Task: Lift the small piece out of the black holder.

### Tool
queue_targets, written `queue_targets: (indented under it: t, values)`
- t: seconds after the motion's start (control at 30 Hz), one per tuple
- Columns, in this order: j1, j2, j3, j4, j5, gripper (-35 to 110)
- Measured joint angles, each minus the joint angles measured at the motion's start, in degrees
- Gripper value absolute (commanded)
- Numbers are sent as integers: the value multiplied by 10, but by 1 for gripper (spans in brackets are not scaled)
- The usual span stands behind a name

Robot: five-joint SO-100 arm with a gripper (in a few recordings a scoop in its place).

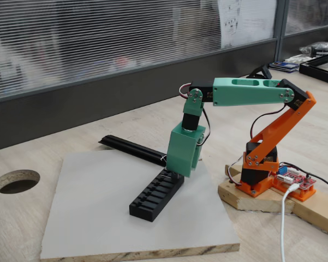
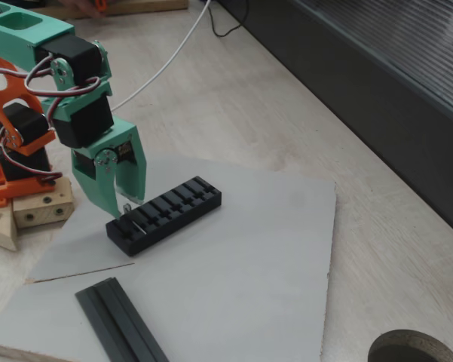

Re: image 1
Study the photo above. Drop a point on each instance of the long wooden plank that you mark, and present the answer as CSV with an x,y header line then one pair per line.
x,y
316,215

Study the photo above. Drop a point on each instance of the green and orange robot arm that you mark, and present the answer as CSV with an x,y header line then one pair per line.
x,y
243,92

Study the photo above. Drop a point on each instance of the stack of blue cards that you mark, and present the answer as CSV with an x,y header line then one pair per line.
x,y
283,66

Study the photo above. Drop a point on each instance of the black slotted plastic block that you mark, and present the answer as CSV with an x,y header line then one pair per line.
x,y
152,202

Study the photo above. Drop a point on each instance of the grey laminated board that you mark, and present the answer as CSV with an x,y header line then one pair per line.
x,y
98,204

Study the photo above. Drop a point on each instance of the printed paper sheet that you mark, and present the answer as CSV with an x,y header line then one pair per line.
x,y
248,16

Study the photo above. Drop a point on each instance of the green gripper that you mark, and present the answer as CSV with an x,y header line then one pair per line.
x,y
179,153

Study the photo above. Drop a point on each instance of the white packet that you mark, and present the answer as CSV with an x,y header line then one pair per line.
x,y
297,58

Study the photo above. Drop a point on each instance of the clear plastic parts bag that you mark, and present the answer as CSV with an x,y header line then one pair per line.
x,y
319,48

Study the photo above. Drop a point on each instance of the black aluminium profile rail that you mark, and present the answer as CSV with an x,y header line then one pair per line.
x,y
131,148

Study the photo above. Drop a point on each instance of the wooden base block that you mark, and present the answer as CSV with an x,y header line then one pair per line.
x,y
262,203

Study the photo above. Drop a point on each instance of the black folding stand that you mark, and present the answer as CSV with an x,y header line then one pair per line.
x,y
264,70

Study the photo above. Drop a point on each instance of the red controller board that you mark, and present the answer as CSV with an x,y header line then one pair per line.
x,y
303,181

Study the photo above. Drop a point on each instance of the black rectangular frame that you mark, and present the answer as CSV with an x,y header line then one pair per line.
x,y
313,71

